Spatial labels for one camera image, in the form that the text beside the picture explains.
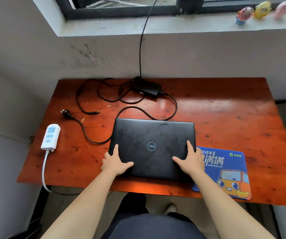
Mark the pink doll toy figure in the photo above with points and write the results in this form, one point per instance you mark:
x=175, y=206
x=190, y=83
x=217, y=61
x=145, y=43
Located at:
x=243, y=15

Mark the person's light shoe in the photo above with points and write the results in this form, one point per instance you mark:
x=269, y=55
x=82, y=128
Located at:
x=170, y=209

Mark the person's right thumb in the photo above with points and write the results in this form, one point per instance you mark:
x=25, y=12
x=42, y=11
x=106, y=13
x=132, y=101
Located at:
x=177, y=159

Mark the black laptop power adapter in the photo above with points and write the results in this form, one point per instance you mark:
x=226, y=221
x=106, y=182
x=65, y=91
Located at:
x=146, y=87

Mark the white power strip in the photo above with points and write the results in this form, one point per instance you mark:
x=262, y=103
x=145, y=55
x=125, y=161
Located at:
x=51, y=136

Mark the yellow toy figure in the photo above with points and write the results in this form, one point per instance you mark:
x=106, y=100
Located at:
x=262, y=9

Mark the blue cartoon car mouse pad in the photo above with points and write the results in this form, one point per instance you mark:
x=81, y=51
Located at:
x=228, y=169

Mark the person's left hand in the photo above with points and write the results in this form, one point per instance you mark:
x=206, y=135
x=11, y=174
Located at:
x=114, y=163

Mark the black laptop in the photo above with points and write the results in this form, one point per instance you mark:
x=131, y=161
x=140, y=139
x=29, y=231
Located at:
x=153, y=136

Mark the person's right forearm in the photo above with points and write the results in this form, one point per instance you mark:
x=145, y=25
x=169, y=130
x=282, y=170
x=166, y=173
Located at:
x=227, y=209

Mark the person's left forearm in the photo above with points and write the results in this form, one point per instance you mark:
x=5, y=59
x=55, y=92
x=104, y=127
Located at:
x=83, y=206

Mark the person's right hand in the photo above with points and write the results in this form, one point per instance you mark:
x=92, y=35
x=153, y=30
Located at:
x=192, y=163

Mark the person's dark trousers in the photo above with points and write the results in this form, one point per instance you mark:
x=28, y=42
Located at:
x=153, y=224

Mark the person's left thumb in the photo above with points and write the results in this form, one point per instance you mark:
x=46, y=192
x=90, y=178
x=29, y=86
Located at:
x=128, y=165

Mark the dark window frame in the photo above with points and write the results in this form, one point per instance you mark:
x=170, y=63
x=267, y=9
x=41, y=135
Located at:
x=123, y=12

